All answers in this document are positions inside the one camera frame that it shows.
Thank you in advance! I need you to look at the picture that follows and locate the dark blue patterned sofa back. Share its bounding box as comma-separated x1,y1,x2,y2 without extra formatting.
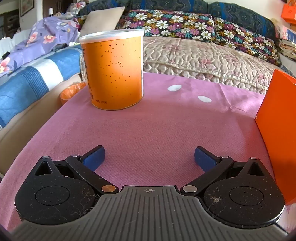
79,0,277,40

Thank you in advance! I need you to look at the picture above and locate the blue striped blanket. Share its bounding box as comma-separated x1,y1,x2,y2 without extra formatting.
0,45,82,129

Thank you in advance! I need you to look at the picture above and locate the stack of books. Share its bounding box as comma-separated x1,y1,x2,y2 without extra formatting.
275,38,296,61

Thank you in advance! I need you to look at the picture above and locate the short floral cushion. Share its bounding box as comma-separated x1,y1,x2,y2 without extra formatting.
214,17,281,66

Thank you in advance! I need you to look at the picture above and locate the pink tablecloth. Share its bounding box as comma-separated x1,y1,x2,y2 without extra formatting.
0,72,288,232

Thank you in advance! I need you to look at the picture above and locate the beige quilted bedspread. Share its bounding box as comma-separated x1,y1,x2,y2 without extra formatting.
142,36,284,94

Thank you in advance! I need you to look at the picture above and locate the beige pillow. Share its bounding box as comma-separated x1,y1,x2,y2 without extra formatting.
79,6,125,39

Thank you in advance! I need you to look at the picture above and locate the orange plastic bag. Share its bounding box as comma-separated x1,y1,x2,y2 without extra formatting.
60,82,86,106

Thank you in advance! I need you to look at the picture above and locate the long floral cushion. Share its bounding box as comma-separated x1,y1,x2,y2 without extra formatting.
116,10,216,42

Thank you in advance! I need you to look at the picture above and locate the framed wall picture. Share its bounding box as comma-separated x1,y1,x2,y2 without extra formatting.
20,0,35,18

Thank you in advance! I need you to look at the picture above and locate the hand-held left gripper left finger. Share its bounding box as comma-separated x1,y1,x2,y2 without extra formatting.
34,145,119,195

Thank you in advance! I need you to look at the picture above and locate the orange cardboard box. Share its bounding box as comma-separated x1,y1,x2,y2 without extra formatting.
255,69,296,205

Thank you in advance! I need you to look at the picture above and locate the purple floral cloth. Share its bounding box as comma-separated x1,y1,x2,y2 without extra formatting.
0,16,80,78

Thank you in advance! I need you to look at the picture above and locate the orange paper bag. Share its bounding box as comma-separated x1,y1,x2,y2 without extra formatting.
281,0,296,25

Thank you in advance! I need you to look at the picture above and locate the orange canister with white lid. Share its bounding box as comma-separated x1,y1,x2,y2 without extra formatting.
79,29,144,111

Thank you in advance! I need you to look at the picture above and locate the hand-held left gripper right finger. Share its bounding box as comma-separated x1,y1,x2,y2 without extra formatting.
180,146,266,195

